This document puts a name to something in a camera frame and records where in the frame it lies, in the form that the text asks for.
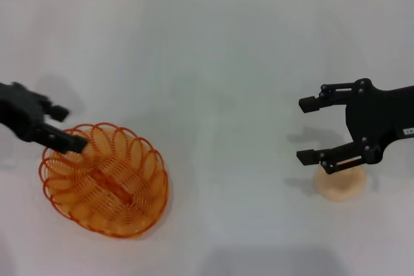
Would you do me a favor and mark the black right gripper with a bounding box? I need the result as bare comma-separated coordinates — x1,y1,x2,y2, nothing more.
296,78,414,175

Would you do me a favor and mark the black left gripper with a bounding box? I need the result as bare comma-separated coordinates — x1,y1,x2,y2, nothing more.
0,81,90,154

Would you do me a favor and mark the round beige bread bun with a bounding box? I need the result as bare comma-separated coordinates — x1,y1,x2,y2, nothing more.
314,161,367,202

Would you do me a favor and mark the orange plastic woven basket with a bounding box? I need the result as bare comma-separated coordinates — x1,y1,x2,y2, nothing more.
38,123,169,240

